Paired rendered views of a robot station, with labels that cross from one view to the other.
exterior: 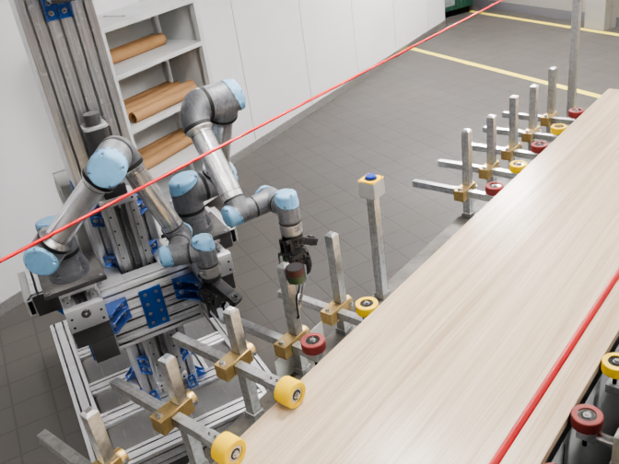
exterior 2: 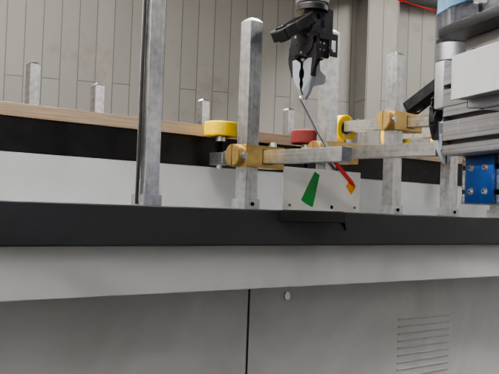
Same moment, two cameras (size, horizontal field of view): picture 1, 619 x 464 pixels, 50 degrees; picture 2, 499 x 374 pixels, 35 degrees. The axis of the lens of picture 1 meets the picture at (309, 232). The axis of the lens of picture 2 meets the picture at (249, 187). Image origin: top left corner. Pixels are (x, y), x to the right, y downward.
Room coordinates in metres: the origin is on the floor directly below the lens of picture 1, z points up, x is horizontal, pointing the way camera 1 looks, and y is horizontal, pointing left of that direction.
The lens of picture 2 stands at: (3.74, 0.15, 0.70)
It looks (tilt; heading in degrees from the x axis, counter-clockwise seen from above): 1 degrees up; 187
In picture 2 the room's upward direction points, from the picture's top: 2 degrees clockwise
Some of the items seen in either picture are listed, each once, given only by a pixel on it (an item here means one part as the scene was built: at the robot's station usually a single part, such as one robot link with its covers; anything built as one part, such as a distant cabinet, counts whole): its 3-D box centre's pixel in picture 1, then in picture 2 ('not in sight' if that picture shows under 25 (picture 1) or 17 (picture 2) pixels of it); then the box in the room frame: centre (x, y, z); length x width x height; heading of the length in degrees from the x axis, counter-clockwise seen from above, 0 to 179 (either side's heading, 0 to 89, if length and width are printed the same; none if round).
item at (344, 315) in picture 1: (324, 308); (274, 157); (2.01, -0.01, 0.82); 0.43 x 0.03 x 0.04; 47
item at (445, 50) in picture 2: (208, 270); (454, 56); (2.02, 0.37, 1.05); 0.08 x 0.08 x 0.05
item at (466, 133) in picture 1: (467, 178); not in sight; (2.74, -0.75, 0.90); 0.03 x 0.03 x 0.48; 47
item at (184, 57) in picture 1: (155, 122); not in sight; (4.65, 0.98, 0.77); 0.90 x 0.45 x 1.55; 144
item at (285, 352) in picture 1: (293, 341); (331, 152); (1.80, 0.11, 0.84); 0.13 x 0.06 x 0.05; 137
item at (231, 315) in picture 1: (244, 370); (393, 142); (1.64, 0.27, 0.89); 0.03 x 0.03 x 0.48; 47
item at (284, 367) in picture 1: (300, 352); (323, 190); (1.86, 0.09, 0.75); 0.26 x 0.01 x 0.10; 137
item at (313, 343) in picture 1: (314, 352); (306, 151); (1.72, 0.04, 0.85); 0.08 x 0.08 x 0.11
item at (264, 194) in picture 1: (267, 201); not in sight; (2.06, 0.13, 1.26); 0.11 x 0.11 x 0.08; 31
